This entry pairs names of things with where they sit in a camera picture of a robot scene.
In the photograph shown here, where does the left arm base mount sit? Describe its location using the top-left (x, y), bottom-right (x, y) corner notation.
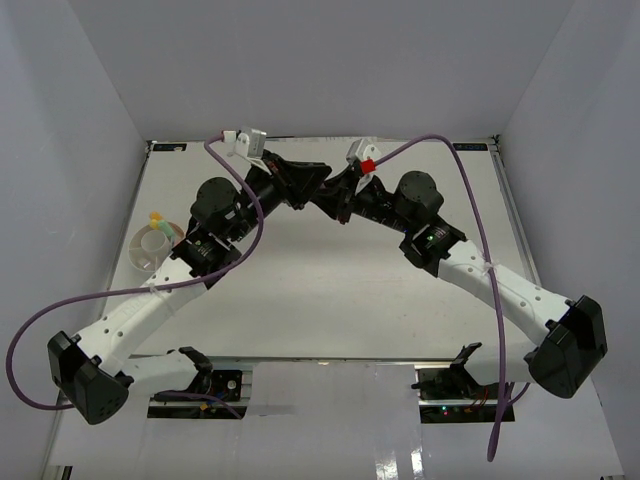
top-left (148, 347), bottom-right (247, 420)

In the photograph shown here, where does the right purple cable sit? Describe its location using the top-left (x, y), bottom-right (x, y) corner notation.
top-left (372, 133), bottom-right (528, 463)

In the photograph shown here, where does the white divided round container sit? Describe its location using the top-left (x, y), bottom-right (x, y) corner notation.
top-left (127, 222), bottom-right (183, 273)

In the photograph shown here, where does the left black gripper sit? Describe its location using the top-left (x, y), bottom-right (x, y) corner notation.
top-left (230, 152), bottom-right (335, 244)

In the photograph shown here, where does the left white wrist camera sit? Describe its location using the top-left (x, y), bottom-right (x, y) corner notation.
top-left (222, 127), bottom-right (268, 172)

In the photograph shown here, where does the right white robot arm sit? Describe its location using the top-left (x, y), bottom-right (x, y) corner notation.
top-left (312, 170), bottom-right (608, 399)

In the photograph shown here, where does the green marker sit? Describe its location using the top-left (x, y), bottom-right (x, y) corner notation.
top-left (155, 219), bottom-right (175, 239)

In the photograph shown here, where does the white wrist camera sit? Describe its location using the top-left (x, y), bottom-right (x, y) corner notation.
top-left (346, 138), bottom-right (382, 194)
top-left (222, 127), bottom-right (268, 172)

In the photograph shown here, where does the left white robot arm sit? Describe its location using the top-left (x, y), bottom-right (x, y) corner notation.
top-left (47, 151), bottom-right (331, 425)

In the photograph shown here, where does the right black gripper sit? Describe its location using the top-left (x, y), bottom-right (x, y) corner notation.
top-left (316, 165), bottom-right (415, 236)

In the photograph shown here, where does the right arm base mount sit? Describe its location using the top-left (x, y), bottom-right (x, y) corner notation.
top-left (411, 342), bottom-right (498, 425)

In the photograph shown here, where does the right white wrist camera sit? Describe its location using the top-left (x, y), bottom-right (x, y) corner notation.
top-left (346, 138), bottom-right (382, 194)

